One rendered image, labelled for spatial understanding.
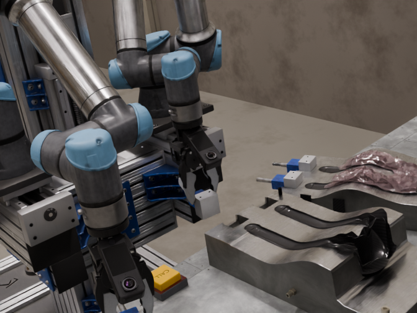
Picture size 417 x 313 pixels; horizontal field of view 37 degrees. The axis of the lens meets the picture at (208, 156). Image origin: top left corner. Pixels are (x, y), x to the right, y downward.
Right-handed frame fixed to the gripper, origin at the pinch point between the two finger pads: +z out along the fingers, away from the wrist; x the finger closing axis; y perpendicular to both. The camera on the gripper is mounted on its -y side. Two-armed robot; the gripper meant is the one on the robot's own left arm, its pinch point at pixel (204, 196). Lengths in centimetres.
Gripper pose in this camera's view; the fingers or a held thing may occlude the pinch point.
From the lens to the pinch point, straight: 150.8
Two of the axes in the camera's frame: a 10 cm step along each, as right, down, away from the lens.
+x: -8.5, 3.2, -4.2
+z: 1.4, 9.0, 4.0
